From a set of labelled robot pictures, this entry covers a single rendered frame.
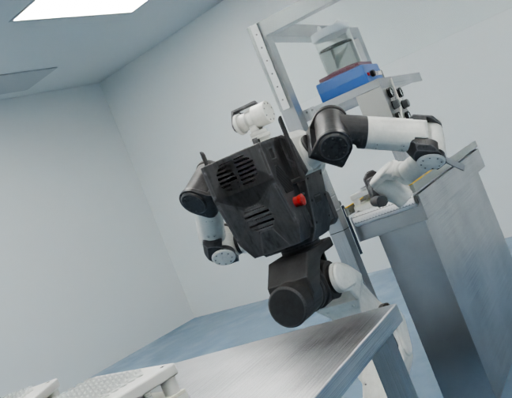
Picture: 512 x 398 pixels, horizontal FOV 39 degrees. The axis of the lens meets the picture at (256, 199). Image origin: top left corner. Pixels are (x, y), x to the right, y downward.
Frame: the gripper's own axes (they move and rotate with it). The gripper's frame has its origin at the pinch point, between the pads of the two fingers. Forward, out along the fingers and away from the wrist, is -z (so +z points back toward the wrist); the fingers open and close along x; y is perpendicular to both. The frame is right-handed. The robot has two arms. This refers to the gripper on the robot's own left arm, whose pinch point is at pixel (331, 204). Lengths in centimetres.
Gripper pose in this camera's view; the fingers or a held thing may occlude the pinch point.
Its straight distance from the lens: 250.9
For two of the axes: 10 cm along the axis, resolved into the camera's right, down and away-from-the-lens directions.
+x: 3.7, 9.3, 0.1
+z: -5.6, 2.3, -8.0
